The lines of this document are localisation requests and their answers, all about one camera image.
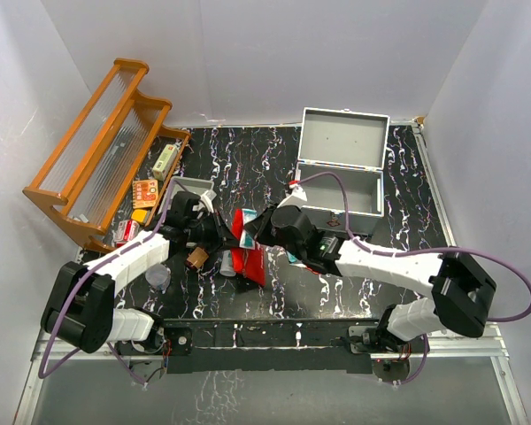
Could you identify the orange patterned box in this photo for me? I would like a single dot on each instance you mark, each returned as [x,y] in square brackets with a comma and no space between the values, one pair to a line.
[145,193]

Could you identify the clear round container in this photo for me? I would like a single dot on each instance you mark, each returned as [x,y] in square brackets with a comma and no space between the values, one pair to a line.
[158,277]

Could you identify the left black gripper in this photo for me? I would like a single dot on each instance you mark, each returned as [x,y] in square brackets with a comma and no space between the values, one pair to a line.
[219,239]

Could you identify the wooden shelf rack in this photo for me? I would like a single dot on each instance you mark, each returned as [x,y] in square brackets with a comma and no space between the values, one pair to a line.
[91,171]

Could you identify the grey plastic tray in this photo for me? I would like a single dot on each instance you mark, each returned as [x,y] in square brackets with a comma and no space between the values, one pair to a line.
[180,183]

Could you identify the red white medicine box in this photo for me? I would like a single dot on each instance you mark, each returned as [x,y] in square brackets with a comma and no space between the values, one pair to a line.
[127,230]

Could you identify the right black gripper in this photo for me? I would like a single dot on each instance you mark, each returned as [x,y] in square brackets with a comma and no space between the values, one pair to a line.
[260,227]

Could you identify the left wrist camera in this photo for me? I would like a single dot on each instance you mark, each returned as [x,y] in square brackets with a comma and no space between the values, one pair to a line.
[205,202]

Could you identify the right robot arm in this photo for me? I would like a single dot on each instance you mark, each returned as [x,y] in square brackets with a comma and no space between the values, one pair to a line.
[455,292]

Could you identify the white medicine bottle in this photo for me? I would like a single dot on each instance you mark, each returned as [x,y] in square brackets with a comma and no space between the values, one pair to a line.
[227,265]

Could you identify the brown medicine bottle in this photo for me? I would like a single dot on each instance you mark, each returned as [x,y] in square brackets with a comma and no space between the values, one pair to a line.
[196,259]

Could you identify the red first aid pouch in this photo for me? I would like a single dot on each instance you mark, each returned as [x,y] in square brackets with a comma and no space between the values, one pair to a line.
[248,255]

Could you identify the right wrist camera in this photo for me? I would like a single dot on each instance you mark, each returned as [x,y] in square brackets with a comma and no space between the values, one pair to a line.
[295,197]

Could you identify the green white medicine box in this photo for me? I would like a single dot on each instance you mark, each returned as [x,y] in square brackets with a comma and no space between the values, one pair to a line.
[164,162]

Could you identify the grey metal case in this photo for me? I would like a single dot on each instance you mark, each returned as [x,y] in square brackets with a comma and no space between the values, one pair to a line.
[351,145]

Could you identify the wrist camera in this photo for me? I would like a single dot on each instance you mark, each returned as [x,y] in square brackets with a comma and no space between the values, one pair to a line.
[205,202]
[295,197]

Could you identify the yellow round object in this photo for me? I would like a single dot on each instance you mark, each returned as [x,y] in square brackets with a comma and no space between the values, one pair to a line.
[140,215]

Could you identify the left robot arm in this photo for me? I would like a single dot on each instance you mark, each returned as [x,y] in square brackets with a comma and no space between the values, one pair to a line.
[80,309]

